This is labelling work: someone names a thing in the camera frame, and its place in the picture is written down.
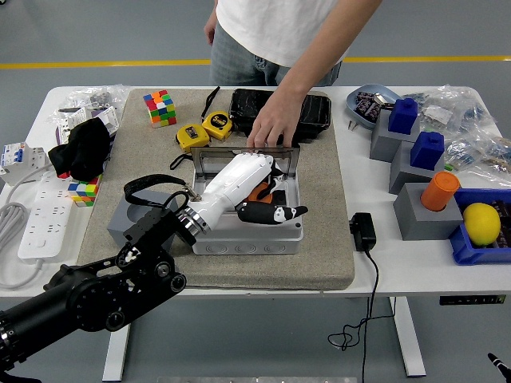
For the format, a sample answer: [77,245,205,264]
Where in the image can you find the grey electrical junction box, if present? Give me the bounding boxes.
[187,171,304,256]

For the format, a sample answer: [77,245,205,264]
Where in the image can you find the white printed packets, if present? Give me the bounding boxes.
[53,106,121,145]

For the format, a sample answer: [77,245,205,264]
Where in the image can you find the clear bag of mixed parts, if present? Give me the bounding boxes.
[442,131,511,184]

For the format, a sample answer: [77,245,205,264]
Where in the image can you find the white table leg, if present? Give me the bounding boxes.
[389,297,426,378]
[102,299,135,382]

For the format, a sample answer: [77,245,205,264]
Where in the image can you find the blue block battery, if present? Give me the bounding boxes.
[410,131,446,169]
[388,97,419,135]

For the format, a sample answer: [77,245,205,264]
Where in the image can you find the orange cylinder battery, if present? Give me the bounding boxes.
[420,171,461,211]
[246,182,276,203]

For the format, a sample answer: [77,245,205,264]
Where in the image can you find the clear bag of blue parts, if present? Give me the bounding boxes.
[402,84,500,136]

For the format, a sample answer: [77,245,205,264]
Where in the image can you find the person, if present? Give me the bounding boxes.
[204,0,384,152]

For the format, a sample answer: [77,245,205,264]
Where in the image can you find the grey block holder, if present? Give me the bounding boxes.
[389,140,446,195]
[370,108,421,163]

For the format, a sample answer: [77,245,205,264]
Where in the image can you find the black adapter cord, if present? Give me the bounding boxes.
[327,249,396,383]

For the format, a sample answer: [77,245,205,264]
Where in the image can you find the black table control panel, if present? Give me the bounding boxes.
[439,294,507,306]

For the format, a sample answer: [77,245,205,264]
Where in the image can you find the black cloth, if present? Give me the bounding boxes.
[47,117,113,181]

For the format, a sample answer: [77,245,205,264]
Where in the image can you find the light blue dish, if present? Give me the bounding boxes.
[346,83,404,129]

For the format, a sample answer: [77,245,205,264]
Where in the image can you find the grey-brown mat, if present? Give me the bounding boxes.
[75,88,356,290]

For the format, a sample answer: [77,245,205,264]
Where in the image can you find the dark printed packets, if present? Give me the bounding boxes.
[355,91,394,120]

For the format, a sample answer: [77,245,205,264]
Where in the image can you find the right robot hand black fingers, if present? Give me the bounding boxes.
[487,352,511,383]

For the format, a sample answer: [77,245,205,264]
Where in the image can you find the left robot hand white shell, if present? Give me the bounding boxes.
[187,152,310,233]

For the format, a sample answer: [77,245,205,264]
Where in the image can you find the yellow tape measure 5m label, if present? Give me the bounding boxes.
[200,85,235,141]

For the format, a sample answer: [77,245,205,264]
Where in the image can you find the clear bag of small parts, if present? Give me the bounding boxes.
[50,83,131,120]

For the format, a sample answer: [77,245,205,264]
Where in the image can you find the small colourful puzzle cube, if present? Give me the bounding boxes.
[67,175,101,207]

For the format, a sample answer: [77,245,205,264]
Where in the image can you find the large colourful puzzle cube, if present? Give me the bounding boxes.
[143,89,178,128]

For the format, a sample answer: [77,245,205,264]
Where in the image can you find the white power strip cord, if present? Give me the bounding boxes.
[0,258,46,290]

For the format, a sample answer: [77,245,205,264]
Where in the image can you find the yellow lemon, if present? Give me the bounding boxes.
[462,202,501,247]

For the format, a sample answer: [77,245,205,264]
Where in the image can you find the grey block with round hole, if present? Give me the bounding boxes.
[106,189,180,249]
[393,182,465,241]

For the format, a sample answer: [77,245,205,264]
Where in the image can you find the black plastic tray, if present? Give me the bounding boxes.
[229,88,333,144]

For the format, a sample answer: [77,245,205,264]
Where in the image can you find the white circuit breaker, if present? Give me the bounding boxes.
[0,141,53,187]

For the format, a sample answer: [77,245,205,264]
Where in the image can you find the dark packets in bin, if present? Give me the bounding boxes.
[491,199,511,249]

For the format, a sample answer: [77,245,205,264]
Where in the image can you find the person's right hand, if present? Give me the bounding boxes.
[204,18,220,47]

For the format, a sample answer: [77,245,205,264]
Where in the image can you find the blue storage bin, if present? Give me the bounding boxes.
[447,188,511,267]

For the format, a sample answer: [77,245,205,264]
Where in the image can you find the person's left hand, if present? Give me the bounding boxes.
[246,92,305,152]

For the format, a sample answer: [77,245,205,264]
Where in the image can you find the black power adapter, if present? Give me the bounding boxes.
[349,211,378,252]

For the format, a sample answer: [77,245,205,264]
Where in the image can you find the white power strip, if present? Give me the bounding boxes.
[18,171,77,263]

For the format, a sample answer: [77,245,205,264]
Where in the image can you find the yellow tape measure dark label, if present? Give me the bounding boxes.
[170,124,212,171]

